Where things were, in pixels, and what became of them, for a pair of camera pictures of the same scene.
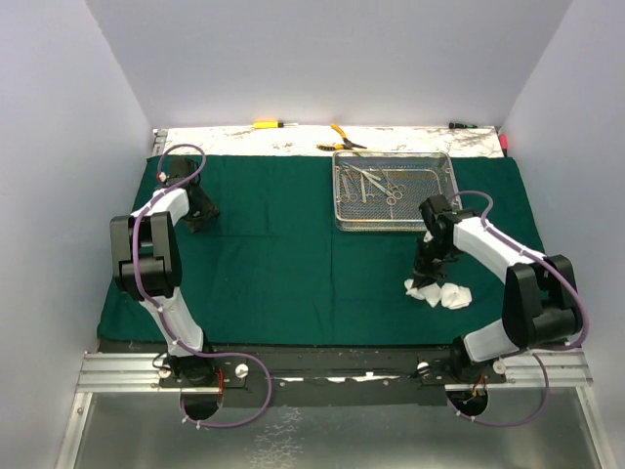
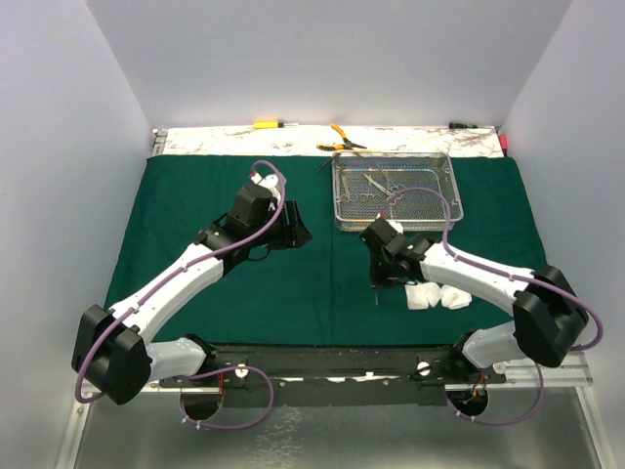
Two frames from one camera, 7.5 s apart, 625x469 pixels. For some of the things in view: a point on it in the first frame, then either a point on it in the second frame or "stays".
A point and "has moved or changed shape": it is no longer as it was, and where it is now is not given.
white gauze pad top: x=455 y=297 stays
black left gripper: x=209 y=210 to x=294 y=234
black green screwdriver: x=453 y=125 stays
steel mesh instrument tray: x=382 y=191 stays
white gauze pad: x=432 y=293 stays
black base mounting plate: x=312 y=374 stays
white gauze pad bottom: x=413 y=291 has moved or changed shape
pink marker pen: x=504 y=142 stays
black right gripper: x=425 y=274 to x=380 y=280
